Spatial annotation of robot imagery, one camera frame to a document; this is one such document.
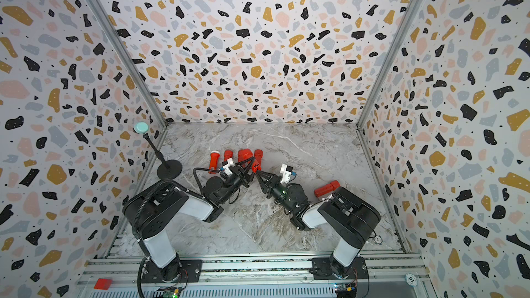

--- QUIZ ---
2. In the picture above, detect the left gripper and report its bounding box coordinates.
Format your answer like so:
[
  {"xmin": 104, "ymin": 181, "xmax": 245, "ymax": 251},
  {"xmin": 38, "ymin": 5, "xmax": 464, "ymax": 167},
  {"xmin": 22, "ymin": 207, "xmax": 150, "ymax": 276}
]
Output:
[{"xmin": 220, "ymin": 159, "xmax": 261, "ymax": 207}]

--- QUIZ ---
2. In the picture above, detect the red flashlight white rim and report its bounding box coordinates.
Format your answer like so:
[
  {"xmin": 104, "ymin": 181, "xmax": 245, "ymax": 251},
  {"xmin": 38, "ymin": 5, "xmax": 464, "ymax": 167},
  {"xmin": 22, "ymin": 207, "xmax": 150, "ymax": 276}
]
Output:
[{"xmin": 208, "ymin": 150, "xmax": 220, "ymax": 174}]

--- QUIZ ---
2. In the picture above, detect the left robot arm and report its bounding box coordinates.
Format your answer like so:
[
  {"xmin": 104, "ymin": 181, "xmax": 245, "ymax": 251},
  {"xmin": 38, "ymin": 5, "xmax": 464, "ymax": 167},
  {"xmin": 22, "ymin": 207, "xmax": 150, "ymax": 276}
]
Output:
[{"xmin": 123, "ymin": 155, "xmax": 255, "ymax": 283}]

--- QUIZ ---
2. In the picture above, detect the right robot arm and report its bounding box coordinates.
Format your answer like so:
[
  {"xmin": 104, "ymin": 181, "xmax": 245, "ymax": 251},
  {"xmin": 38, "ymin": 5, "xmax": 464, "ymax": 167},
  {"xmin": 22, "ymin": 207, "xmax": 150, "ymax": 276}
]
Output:
[{"xmin": 256, "ymin": 171, "xmax": 381, "ymax": 279}]

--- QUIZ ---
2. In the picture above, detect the microphone stand green head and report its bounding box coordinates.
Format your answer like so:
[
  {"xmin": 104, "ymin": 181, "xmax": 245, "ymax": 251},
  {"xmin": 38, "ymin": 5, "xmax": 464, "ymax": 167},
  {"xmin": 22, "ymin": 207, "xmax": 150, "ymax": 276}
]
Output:
[{"xmin": 133, "ymin": 121, "xmax": 183, "ymax": 182}]

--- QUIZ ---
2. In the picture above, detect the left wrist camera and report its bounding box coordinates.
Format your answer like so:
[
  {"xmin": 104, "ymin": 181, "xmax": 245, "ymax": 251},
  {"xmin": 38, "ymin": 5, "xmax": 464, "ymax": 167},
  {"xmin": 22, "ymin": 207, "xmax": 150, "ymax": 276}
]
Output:
[{"xmin": 222, "ymin": 158, "xmax": 235, "ymax": 177}]

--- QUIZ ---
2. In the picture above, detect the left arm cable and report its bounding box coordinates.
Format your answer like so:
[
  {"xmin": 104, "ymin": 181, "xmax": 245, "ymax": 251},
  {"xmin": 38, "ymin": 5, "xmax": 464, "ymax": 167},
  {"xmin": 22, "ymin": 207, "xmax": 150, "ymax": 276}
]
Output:
[{"xmin": 192, "ymin": 167, "xmax": 224, "ymax": 199}]

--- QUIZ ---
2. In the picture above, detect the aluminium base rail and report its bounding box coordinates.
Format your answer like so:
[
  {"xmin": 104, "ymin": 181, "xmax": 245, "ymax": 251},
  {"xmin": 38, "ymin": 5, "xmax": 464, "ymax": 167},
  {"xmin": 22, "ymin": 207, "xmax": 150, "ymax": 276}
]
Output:
[{"xmin": 73, "ymin": 251, "xmax": 437, "ymax": 297}]

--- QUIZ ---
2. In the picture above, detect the red block on rail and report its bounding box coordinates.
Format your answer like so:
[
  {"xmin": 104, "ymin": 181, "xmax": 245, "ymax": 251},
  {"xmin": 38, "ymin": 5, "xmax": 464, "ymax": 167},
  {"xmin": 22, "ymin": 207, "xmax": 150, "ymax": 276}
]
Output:
[{"xmin": 93, "ymin": 278, "xmax": 113, "ymax": 291}]

